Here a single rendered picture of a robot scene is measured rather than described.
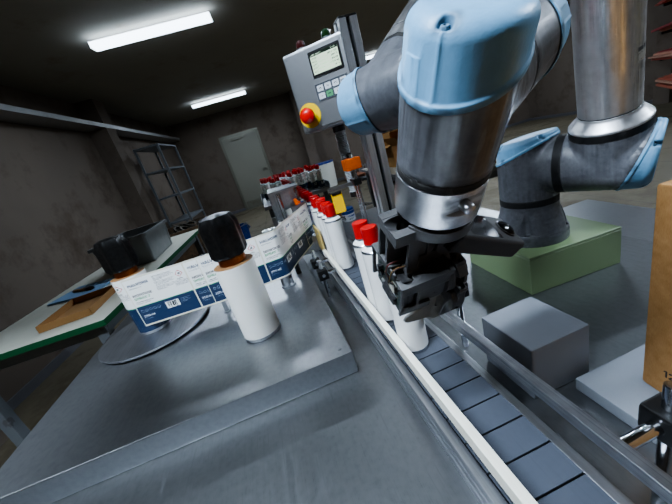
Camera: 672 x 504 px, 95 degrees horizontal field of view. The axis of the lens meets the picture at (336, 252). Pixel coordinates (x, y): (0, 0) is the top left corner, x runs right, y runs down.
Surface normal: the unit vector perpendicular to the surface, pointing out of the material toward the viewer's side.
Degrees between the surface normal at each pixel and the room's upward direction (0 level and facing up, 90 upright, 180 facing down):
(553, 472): 0
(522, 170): 87
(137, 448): 90
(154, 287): 90
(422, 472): 0
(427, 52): 98
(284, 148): 90
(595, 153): 105
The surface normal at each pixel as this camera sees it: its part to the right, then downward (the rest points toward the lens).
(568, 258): 0.18, 0.29
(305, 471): -0.27, -0.90
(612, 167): -0.57, 0.57
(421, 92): -0.76, 0.51
